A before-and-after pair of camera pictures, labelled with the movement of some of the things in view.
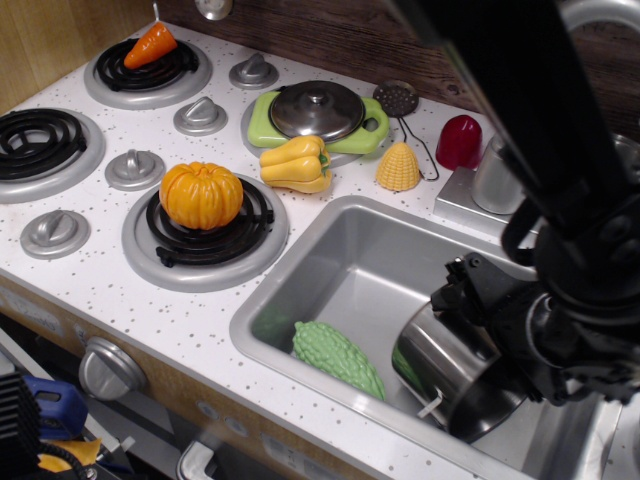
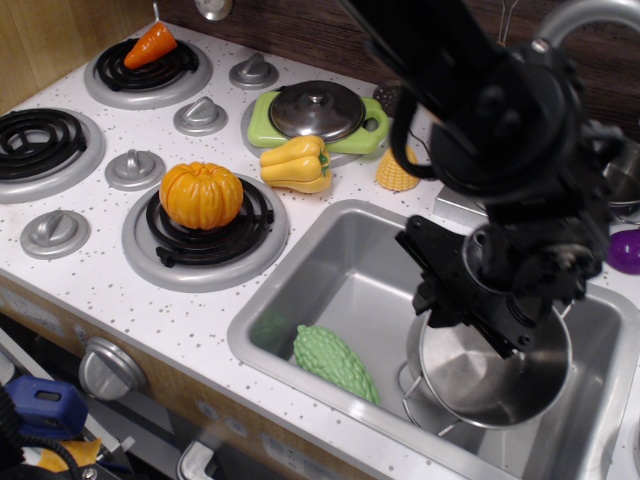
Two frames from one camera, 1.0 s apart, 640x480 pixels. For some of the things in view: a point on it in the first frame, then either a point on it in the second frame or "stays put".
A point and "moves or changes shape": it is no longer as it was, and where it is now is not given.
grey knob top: x=255 y=73 stays put
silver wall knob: x=214 y=10 stays put
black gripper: x=525 y=325 to x=508 y=323
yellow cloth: x=84 y=450 stays put
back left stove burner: x=173 y=78 stays put
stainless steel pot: x=451 y=364 moves or changes shape
